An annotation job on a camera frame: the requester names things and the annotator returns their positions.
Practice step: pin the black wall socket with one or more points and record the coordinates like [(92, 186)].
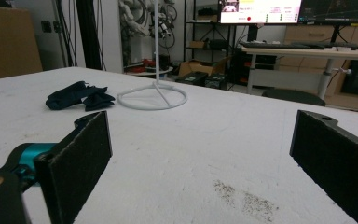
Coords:
[(46, 26)]

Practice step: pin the dark computer monitor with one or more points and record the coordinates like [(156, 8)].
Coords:
[(338, 11)]

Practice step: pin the light wooden desk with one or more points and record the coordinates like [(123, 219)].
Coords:
[(307, 53)]

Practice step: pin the black case with label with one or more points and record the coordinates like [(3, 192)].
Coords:
[(192, 78)]

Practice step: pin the open cardboard box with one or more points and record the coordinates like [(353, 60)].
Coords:
[(199, 67)]

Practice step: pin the black vertical post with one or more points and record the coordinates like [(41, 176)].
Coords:
[(88, 34)]

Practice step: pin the large cardboard box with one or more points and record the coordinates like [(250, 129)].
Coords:
[(7, 43)]

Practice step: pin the dark blue cloth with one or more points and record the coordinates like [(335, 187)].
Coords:
[(74, 96)]

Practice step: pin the lit computer monitor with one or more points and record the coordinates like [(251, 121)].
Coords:
[(261, 11)]

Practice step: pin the black chair seat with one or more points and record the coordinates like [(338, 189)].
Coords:
[(293, 96)]

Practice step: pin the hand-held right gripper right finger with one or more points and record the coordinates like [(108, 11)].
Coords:
[(332, 161)]

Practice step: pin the black keyboard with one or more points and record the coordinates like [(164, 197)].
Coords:
[(273, 45)]

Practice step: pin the black metal shelf rack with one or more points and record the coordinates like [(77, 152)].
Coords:
[(211, 31)]

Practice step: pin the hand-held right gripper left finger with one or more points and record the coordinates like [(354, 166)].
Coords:
[(74, 165)]

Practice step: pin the black crate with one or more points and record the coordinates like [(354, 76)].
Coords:
[(216, 81)]

